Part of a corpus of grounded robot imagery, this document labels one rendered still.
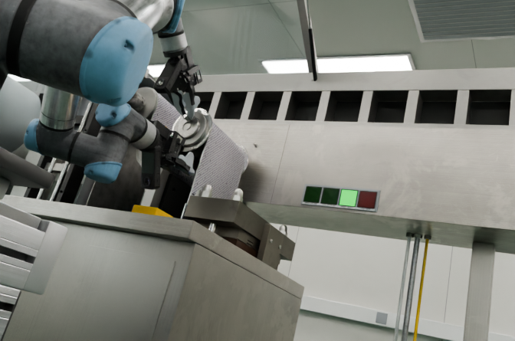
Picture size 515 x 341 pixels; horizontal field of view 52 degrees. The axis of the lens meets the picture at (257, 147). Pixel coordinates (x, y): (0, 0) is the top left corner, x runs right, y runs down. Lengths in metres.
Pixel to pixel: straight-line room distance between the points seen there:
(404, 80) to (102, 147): 1.03
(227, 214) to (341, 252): 2.82
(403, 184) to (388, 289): 2.40
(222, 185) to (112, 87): 1.04
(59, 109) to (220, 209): 0.48
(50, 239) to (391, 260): 3.46
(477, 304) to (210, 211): 0.81
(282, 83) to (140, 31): 1.33
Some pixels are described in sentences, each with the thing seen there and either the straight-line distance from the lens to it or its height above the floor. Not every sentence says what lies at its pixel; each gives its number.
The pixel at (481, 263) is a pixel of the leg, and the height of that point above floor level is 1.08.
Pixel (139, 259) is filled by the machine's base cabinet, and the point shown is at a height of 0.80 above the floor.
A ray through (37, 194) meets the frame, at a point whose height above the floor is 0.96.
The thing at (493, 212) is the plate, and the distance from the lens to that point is 1.59.
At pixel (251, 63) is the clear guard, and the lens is 2.08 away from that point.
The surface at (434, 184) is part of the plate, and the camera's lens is 1.63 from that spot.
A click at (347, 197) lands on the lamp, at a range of 1.67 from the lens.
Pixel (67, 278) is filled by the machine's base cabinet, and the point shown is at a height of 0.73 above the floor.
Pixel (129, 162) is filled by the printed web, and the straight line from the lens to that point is 1.89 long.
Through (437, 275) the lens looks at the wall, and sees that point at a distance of 3.96.
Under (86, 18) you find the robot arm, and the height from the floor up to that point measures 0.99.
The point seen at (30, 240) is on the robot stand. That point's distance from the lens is 0.72.
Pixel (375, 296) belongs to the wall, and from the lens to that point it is 4.01.
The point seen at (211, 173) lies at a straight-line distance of 1.61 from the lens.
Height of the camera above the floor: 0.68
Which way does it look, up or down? 21 degrees up
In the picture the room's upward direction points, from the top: 15 degrees clockwise
